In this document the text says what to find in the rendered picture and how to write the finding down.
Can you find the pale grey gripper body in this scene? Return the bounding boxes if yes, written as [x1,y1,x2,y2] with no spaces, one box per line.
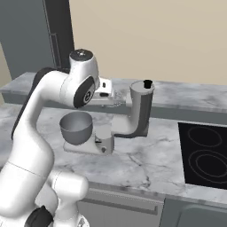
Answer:
[89,96,118,108]

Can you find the white stand mixer base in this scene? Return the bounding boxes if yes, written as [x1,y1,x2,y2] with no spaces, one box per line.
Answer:
[62,125,115,156]

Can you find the grey mixing bowl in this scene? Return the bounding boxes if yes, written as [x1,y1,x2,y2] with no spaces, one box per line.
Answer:
[59,111,94,146]

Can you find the dark grey fridge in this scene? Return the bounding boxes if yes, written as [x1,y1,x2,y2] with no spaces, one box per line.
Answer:
[0,0,75,81]

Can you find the black hob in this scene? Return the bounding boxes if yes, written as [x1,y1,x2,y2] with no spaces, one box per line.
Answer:
[177,121,227,191]

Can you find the grey drawer front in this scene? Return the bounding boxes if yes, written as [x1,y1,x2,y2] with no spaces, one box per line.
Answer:
[77,188,166,227]

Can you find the grey oven door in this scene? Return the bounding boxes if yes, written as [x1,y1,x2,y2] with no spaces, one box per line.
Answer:
[159,197,227,227]

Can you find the grey drawer handle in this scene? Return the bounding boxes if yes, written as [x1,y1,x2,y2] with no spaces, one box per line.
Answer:
[82,197,159,215]

